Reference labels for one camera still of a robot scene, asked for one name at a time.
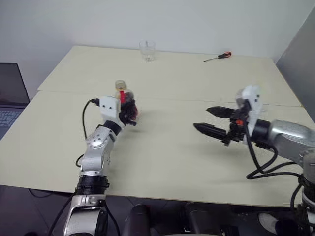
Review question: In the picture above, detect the red and black screwdriver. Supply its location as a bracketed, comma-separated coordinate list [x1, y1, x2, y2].
[203, 51, 233, 63]

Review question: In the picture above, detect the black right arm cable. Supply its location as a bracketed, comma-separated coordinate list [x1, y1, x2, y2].
[242, 122, 303, 180]

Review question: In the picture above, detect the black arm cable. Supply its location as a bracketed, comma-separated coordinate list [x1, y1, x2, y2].
[82, 98, 100, 139]
[242, 122, 303, 180]

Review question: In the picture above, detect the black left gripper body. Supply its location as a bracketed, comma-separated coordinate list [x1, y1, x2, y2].
[118, 112, 135, 127]

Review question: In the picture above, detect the dark rounded shape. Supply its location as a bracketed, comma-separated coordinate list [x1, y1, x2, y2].
[122, 203, 151, 236]
[182, 201, 223, 236]

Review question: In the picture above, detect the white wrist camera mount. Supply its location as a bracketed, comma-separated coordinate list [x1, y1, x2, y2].
[98, 96, 122, 122]
[235, 85, 262, 146]

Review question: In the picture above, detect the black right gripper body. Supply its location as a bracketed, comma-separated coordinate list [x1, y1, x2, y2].
[222, 108, 248, 148]

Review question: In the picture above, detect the clear glass tumbler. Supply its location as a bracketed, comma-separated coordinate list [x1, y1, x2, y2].
[138, 39, 157, 63]

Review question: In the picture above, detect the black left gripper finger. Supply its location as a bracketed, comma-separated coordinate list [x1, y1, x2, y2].
[128, 108, 140, 125]
[120, 101, 131, 115]

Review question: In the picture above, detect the grey laptop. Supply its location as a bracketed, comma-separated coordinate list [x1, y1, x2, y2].
[0, 62, 31, 141]

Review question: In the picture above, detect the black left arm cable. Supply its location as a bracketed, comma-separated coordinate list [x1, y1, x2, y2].
[82, 98, 100, 139]

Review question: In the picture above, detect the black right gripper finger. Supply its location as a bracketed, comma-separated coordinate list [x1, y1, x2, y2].
[193, 122, 231, 144]
[206, 106, 234, 119]

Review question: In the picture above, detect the black floor cable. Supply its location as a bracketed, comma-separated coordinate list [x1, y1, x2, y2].
[28, 188, 74, 198]

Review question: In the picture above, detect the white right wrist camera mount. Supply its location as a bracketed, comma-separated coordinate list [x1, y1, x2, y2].
[235, 85, 262, 146]

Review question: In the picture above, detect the small bottle with red label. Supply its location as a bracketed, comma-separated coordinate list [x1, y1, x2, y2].
[114, 79, 140, 119]

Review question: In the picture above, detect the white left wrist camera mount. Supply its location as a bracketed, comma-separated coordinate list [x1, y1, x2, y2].
[98, 96, 122, 122]

